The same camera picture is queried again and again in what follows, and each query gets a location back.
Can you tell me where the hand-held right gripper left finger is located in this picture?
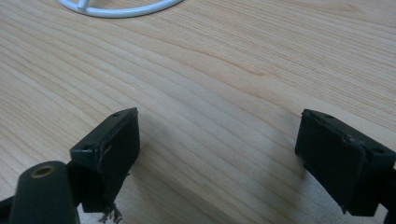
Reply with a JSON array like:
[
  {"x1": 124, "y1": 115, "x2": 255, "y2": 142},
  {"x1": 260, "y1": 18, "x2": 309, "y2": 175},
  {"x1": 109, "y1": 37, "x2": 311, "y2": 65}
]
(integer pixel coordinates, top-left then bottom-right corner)
[{"x1": 69, "y1": 106, "x2": 141, "y2": 224}]

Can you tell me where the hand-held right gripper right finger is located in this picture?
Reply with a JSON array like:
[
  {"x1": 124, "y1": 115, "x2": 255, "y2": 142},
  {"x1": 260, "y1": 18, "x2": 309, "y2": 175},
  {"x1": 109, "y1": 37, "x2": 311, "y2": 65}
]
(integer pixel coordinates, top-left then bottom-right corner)
[{"x1": 294, "y1": 108, "x2": 396, "y2": 217}]

